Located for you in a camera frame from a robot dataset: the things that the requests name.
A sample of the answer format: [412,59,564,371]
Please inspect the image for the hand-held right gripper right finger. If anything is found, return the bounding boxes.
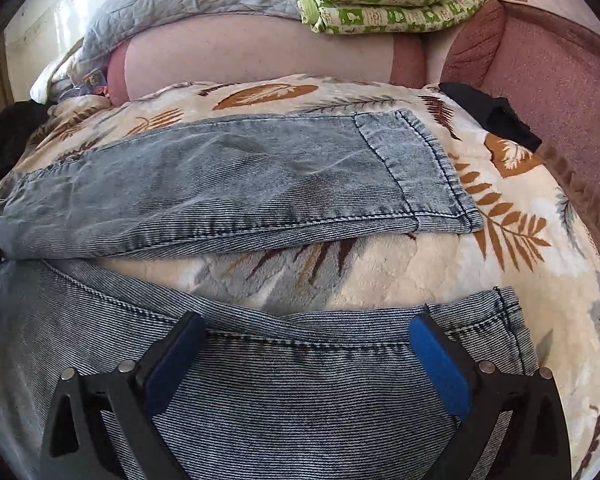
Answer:
[408,313,569,480]

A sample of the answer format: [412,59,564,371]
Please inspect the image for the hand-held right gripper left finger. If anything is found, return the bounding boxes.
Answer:
[39,311,207,480]

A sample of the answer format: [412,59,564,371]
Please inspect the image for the blue denim pants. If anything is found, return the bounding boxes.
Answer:
[0,109,539,480]

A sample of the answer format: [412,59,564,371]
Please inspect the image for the cream leaf print blanket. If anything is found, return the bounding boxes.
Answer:
[0,74,600,480]

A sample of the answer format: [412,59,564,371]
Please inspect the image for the dark cloth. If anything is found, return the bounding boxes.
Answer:
[0,101,56,198]

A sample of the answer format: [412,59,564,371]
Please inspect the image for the white cloth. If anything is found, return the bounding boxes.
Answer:
[29,52,88,103]

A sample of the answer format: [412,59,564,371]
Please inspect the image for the colourful packet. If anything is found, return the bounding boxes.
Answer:
[70,69,112,97]

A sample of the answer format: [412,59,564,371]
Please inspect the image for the black cloth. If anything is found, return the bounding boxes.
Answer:
[439,82,543,152]

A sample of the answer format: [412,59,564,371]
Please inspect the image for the pink sofa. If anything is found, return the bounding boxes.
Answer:
[105,0,600,311]

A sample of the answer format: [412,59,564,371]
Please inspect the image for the grey quilted blanket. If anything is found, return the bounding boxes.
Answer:
[77,0,303,73]

